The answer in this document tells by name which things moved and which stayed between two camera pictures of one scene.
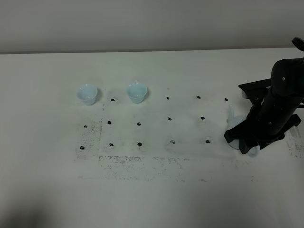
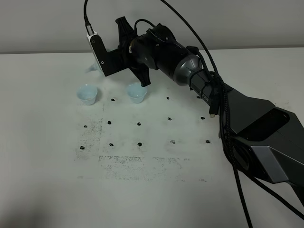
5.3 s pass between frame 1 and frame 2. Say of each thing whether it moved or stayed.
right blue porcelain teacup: stayed
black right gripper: moved
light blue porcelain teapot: moved
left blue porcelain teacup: stayed
